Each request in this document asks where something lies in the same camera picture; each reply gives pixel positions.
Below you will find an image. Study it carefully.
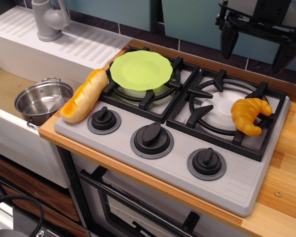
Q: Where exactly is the wooden drawer front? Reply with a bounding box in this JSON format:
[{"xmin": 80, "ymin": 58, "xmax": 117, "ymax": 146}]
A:
[{"xmin": 0, "ymin": 155, "xmax": 88, "ymax": 237}]

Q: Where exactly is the light green plastic plate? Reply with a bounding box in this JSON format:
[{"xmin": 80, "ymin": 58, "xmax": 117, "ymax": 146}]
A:
[{"xmin": 110, "ymin": 50, "xmax": 173, "ymax": 91}]

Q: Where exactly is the black stove knob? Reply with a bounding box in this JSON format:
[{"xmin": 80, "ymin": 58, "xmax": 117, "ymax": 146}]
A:
[
  {"xmin": 87, "ymin": 106, "xmax": 121, "ymax": 135},
  {"xmin": 187, "ymin": 148, "xmax": 227, "ymax": 181},
  {"xmin": 130, "ymin": 122, "xmax": 174, "ymax": 159}
]

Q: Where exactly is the toy oven door with handle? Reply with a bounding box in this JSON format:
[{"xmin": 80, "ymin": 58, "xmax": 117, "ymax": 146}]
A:
[{"xmin": 79, "ymin": 166, "xmax": 242, "ymax": 237}]

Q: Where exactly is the black burner grate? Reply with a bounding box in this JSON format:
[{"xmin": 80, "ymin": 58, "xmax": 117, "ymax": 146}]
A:
[
  {"xmin": 166, "ymin": 69, "xmax": 291, "ymax": 161},
  {"xmin": 100, "ymin": 47, "xmax": 200, "ymax": 123}
]

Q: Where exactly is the orange plastic toy croissant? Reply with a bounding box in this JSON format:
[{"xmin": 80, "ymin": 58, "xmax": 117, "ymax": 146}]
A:
[{"xmin": 231, "ymin": 98, "xmax": 272, "ymax": 136}]

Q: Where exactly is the black right stove knob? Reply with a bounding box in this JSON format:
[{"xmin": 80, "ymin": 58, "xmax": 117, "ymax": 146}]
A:
[{"xmin": 187, "ymin": 148, "xmax": 227, "ymax": 181}]

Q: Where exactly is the small stainless steel pot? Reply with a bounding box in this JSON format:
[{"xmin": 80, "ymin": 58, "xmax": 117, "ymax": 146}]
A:
[{"xmin": 14, "ymin": 77, "xmax": 74, "ymax": 129}]

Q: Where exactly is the black middle stove knob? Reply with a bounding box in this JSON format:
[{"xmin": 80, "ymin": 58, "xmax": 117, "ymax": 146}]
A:
[{"xmin": 130, "ymin": 122, "xmax": 174, "ymax": 159}]

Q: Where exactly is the yellow plastic toy bread loaf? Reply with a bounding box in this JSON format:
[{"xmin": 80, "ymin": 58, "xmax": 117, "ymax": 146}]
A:
[{"xmin": 60, "ymin": 69, "xmax": 108, "ymax": 123}]

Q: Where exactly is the black right burner grate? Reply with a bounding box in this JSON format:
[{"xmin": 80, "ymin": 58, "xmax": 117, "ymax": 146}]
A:
[{"xmin": 166, "ymin": 69, "xmax": 291, "ymax": 161}]

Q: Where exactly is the grey toy stove top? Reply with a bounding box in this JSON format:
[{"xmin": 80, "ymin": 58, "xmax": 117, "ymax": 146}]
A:
[{"xmin": 53, "ymin": 46, "xmax": 291, "ymax": 218}]

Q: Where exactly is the black left burner grate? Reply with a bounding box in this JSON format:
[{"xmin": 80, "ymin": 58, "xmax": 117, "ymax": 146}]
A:
[{"xmin": 100, "ymin": 47, "xmax": 200, "ymax": 123}]

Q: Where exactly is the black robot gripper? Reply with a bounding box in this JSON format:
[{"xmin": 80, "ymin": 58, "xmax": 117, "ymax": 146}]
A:
[{"xmin": 215, "ymin": 0, "xmax": 296, "ymax": 74}]

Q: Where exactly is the grey toy faucet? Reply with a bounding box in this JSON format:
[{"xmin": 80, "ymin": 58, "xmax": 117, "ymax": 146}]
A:
[{"xmin": 32, "ymin": 0, "xmax": 70, "ymax": 42}]

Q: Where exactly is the black cable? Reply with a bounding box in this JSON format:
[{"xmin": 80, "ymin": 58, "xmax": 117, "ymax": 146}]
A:
[{"xmin": 0, "ymin": 194, "xmax": 44, "ymax": 237}]

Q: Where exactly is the black left stove knob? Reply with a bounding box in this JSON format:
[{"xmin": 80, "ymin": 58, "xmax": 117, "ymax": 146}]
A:
[{"xmin": 87, "ymin": 106, "xmax": 121, "ymax": 135}]

